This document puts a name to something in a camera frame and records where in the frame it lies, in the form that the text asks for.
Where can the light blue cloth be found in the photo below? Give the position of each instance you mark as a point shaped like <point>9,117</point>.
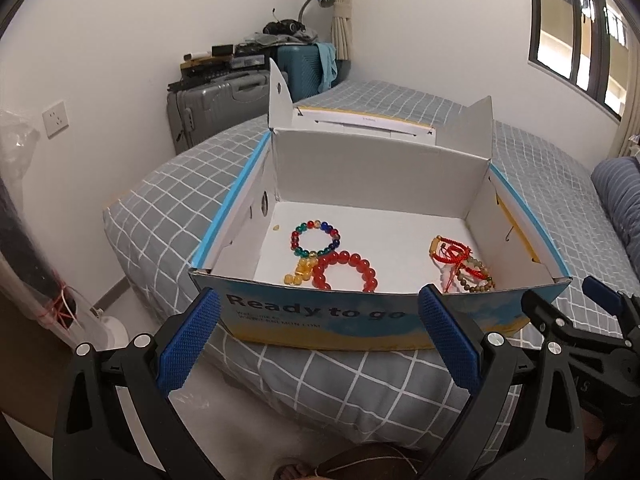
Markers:
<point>326,62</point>

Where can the blue suitcase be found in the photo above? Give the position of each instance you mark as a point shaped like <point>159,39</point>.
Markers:
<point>300,72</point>

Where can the printed cardboard box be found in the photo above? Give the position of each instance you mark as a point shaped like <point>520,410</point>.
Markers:
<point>380,180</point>

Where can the blue striped pillow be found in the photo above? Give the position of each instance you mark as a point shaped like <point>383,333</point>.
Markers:
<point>620,200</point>

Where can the grey suitcase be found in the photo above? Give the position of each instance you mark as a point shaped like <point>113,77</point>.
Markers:
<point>215,110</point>

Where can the plastic wrapped black item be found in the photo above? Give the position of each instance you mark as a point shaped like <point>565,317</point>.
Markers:
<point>25,240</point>

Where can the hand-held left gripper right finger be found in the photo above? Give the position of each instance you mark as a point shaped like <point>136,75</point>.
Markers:
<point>447,340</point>

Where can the bed with grey checked sheet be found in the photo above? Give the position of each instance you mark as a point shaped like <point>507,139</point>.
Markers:
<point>170,195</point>

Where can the tied beige curtain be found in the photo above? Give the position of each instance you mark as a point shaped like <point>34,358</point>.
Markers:
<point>342,5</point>

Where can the white round stand base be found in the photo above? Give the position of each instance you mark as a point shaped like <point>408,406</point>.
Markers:
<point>107,332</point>

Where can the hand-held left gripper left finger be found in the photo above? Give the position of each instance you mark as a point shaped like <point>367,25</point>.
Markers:
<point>192,332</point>

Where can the dark framed window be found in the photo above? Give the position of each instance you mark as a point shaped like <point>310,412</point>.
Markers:
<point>575,25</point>

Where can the white wall socket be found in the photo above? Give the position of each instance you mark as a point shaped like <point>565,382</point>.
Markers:
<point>55,119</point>

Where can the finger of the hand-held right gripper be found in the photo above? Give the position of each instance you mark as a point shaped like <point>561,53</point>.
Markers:
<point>542,312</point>
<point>602,295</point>

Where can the black boxes on suitcase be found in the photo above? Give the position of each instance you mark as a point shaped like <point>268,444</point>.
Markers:
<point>220,62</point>

